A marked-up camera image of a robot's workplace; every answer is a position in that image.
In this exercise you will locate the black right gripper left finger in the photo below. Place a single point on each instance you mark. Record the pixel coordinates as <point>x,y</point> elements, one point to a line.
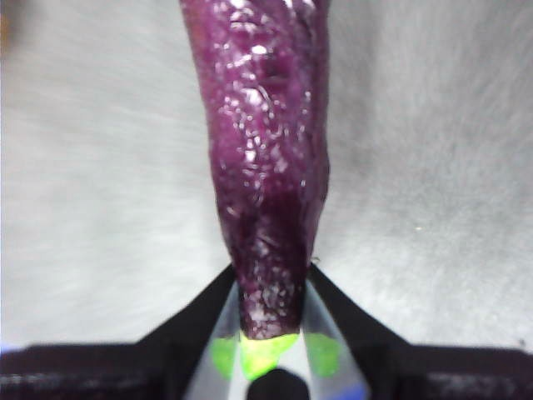
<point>125,371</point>

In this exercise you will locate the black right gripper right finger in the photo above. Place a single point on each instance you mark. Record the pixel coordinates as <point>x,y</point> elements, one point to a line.
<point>416,371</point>

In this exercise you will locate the purple eggplant with green stem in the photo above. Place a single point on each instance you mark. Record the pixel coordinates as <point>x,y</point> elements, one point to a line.
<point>266,166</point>

